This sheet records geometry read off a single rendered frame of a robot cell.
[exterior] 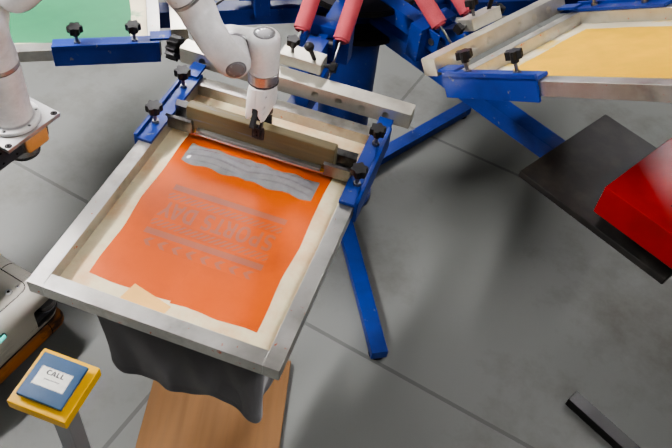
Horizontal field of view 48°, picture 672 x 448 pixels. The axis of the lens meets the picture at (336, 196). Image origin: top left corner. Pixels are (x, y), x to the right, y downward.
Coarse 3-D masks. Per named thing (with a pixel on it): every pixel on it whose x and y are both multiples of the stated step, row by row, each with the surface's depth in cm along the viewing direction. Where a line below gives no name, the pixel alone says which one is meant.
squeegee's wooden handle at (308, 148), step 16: (192, 112) 196; (208, 112) 194; (224, 112) 194; (208, 128) 198; (224, 128) 196; (240, 128) 194; (272, 128) 192; (256, 144) 196; (272, 144) 194; (288, 144) 192; (304, 144) 190; (320, 144) 190; (336, 144) 190; (304, 160) 194; (320, 160) 192
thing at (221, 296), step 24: (288, 168) 198; (240, 192) 190; (264, 192) 191; (288, 216) 186; (312, 216) 187; (288, 240) 181; (264, 264) 176; (288, 264) 176; (192, 288) 169; (216, 288) 170; (240, 288) 170; (264, 288) 171; (216, 312) 166; (240, 312) 166; (264, 312) 167
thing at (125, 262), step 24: (216, 144) 201; (168, 168) 194; (192, 168) 194; (144, 192) 187; (168, 192) 188; (216, 192) 190; (144, 216) 182; (120, 240) 177; (96, 264) 171; (120, 264) 172; (144, 264) 173; (168, 264) 173; (192, 264) 174; (144, 288) 168; (168, 288) 169
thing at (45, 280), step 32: (192, 96) 211; (224, 96) 211; (320, 128) 208; (352, 128) 205; (128, 160) 189; (96, 224) 178; (64, 256) 168; (320, 256) 174; (32, 288) 164; (64, 288) 162; (128, 320) 159; (160, 320) 159; (288, 320) 162; (224, 352) 155; (256, 352) 156; (288, 352) 157
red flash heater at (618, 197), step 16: (656, 160) 190; (624, 176) 185; (640, 176) 186; (656, 176) 186; (608, 192) 182; (624, 192) 181; (640, 192) 182; (656, 192) 182; (608, 208) 184; (624, 208) 180; (640, 208) 178; (656, 208) 179; (624, 224) 183; (640, 224) 179; (656, 224) 175; (640, 240) 181; (656, 240) 177; (656, 256) 180
